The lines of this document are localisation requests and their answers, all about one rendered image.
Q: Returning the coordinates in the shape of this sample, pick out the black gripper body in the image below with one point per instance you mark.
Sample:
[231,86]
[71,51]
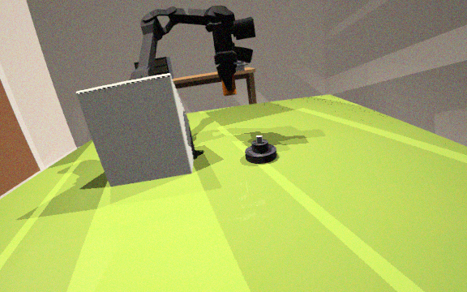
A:
[224,54]

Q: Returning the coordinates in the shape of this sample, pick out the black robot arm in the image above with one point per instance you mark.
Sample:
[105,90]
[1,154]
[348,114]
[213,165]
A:
[217,19]

